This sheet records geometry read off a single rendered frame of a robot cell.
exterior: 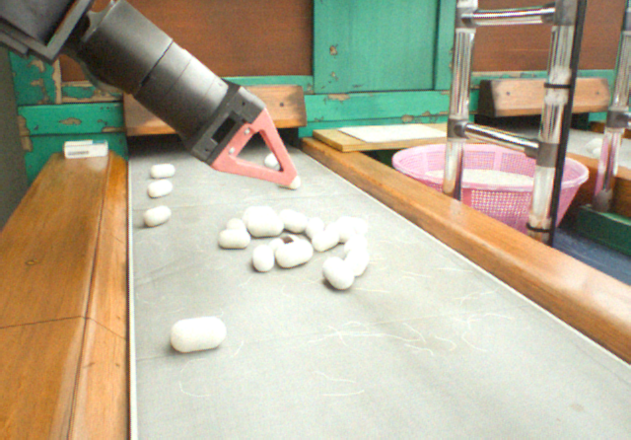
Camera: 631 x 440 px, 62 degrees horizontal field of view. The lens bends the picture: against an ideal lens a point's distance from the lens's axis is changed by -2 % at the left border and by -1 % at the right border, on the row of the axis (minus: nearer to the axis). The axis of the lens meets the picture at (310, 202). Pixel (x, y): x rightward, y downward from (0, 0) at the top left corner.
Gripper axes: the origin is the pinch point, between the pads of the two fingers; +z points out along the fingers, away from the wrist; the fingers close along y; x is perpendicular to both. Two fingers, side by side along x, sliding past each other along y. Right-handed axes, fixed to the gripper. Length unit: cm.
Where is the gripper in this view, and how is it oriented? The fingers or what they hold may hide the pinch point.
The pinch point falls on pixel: (286, 174)
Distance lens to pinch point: 48.3
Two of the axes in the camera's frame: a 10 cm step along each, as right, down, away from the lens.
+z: 7.2, 5.6, 4.2
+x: -6.2, 7.8, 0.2
